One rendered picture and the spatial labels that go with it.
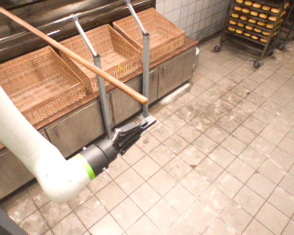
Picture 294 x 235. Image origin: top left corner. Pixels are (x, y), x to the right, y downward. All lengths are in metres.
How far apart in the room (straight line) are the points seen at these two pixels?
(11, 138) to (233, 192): 1.81
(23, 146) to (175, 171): 1.61
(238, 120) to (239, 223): 1.12
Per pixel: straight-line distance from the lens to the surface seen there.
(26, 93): 2.15
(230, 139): 2.48
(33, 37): 2.11
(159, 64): 2.32
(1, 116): 0.65
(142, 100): 0.94
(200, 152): 2.30
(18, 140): 0.71
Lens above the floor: 1.82
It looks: 47 degrees down
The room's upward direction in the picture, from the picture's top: straight up
